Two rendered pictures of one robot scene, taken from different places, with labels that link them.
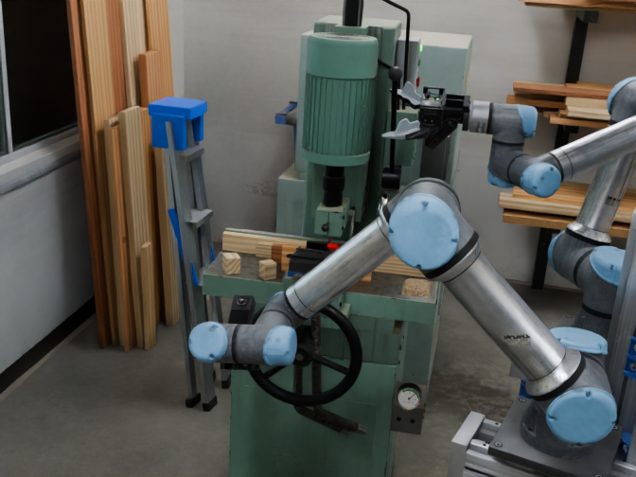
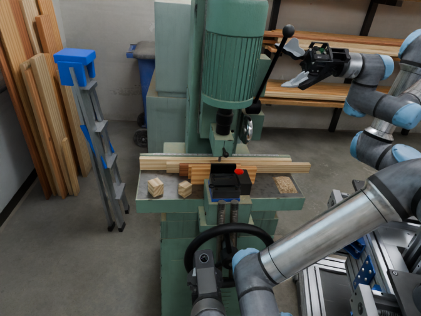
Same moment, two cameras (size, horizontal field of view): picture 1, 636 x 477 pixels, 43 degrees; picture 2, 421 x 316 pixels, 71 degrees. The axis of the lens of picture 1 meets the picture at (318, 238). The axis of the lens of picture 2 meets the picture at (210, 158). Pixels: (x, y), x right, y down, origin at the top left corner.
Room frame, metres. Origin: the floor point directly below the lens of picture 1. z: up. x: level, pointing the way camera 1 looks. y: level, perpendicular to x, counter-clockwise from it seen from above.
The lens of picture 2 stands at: (1.12, 0.31, 1.55)
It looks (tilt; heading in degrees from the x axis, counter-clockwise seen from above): 32 degrees down; 341
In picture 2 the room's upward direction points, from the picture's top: 6 degrees clockwise
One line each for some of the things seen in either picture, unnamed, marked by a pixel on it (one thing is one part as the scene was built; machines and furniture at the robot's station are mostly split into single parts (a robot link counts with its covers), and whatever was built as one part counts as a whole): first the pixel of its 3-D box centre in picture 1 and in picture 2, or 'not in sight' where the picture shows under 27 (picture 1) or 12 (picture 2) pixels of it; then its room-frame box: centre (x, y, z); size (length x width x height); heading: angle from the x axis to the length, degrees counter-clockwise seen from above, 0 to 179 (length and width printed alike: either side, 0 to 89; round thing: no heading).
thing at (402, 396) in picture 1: (409, 397); not in sight; (1.76, -0.26, 0.65); 0.06 x 0.04 x 0.08; 81
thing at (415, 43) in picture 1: (406, 66); not in sight; (2.30, -0.22, 1.40); 0.10 x 0.06 x 0.16; 171
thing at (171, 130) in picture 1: (192, 256); (99, 150); (2.79, 0.47, 0.58); 0.27 x 0.25 x 1.16; 76
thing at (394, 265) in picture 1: (360, 261); (240, 167); (2.00, -0.12, 0.92); 0.58 x 0.02 x 0.04; 81
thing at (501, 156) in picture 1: (508, 164); (363, 100); (1.84, -0.44, 1.25); 0.11 x 0.08 x 0.11; 19
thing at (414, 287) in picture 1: (416, 285); (285, 182); (1.89, -0.26, 0.91); 0.10 x 0.07 x 0.02; 171
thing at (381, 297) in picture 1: (320, 290); (220, 195); (1.91, -0.01, 0.87); 0.61 x 0.30 x 0.06; 81
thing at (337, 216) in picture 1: (333, 218); (221, 140); (2.03, -0.04, 1.03); 0.14 x 0.07 x 0.09; 171
